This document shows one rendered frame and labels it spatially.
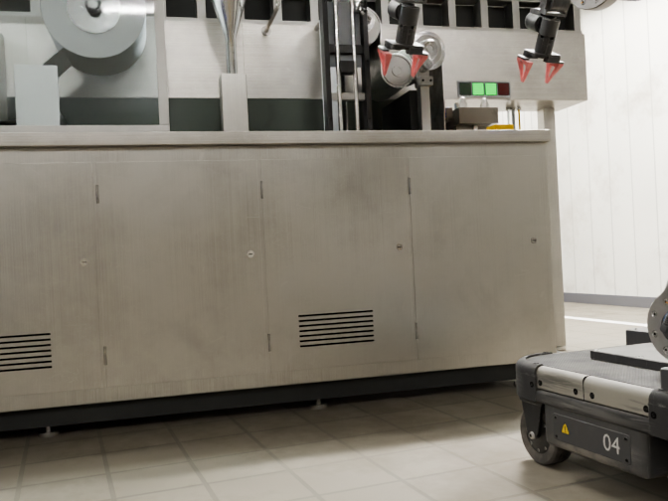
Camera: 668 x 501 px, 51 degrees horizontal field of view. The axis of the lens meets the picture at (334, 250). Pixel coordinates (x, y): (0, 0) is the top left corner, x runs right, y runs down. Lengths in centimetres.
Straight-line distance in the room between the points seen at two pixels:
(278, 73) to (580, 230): 366
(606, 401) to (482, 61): 203
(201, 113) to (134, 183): 73
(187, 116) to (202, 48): 28
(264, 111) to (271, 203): 73
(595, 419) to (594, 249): 445
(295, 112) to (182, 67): 47
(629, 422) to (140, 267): 142
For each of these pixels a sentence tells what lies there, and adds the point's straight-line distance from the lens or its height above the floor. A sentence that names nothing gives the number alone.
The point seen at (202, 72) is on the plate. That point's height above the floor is 124.
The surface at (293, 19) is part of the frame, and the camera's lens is 309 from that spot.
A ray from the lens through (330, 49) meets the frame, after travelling 253.
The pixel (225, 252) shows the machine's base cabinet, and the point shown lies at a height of 53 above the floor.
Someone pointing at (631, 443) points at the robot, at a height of 13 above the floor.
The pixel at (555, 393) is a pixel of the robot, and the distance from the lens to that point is 161.
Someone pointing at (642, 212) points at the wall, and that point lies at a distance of 555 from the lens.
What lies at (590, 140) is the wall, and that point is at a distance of 596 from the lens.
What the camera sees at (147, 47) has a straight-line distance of 234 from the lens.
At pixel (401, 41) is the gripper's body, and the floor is 112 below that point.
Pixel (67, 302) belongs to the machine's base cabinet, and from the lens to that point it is 222.
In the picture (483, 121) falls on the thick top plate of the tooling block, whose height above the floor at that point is 98.
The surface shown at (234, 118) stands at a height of 101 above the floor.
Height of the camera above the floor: 52
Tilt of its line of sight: level
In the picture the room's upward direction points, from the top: 3 degrees counter-clockwise
